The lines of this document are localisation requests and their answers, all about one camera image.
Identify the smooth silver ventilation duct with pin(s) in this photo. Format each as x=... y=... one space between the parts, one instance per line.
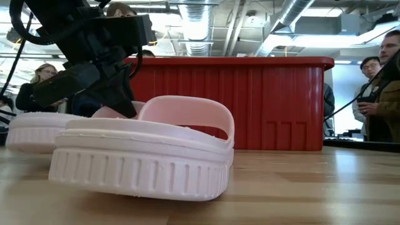
x=290 y=12

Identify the black phone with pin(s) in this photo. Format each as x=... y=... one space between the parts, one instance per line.
x=365 y=99

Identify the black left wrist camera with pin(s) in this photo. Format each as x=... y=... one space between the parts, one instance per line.
x=131 y=29

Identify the pink rubber slide sandal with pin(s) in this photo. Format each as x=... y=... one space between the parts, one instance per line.
x=104 y=113
x=140 y=168
x=37 y=134

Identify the red plastic bin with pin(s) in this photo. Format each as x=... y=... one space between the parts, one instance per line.
x=234 y=93

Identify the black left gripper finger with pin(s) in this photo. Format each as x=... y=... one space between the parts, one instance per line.
x=109 y=90
x=125 y=87

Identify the grey rectangular air duct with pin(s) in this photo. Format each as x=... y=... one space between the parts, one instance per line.
x=318 y=25

